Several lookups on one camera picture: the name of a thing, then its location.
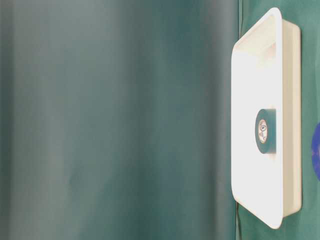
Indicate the white plastic case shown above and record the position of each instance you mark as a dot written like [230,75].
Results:
[266,74]

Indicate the blue tape roll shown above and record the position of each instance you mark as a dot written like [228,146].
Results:
[315,149]

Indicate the green table cloth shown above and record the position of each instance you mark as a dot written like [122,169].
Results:
[115,119]

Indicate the teal tape roll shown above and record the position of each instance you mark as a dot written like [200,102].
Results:
[265,131]

